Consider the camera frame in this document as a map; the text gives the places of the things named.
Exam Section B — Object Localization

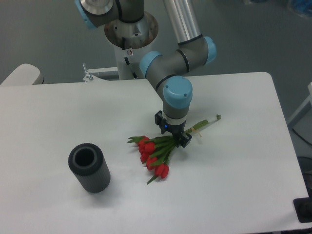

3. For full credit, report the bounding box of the black cable on pedestal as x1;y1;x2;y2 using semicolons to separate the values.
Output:
121;36;139;79

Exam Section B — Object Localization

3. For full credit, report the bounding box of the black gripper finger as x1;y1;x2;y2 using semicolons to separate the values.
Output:
176;133;192;148
155;110;168;134

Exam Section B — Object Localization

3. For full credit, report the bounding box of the blue plastic bag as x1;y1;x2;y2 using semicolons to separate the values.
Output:
287;0;312;17

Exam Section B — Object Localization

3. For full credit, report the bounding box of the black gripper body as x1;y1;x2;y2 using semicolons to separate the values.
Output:
162;118;186;139

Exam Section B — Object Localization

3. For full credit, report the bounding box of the red tulip bouquet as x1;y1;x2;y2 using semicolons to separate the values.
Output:
128;119;210;184

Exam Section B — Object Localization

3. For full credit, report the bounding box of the dark grey ribbed vase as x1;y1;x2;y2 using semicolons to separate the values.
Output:
68;143;111;193

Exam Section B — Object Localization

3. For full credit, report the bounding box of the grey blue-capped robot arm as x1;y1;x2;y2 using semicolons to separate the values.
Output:
75;0;217;147

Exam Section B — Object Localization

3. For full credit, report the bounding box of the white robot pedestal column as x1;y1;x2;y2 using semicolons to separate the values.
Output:
104;12;158;80

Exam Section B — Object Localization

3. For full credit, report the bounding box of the white chair armrest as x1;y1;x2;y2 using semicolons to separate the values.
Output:
0;63;44;87

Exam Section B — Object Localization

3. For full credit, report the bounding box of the white furniture frame right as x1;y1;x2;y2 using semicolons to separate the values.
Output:
287;83;312;129

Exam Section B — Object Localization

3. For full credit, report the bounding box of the white pedestal base bracket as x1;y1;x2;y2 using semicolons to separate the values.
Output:
82;63;119;82

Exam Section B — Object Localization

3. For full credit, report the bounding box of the black box at table edge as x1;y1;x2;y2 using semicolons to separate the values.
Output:
293;197;312;223

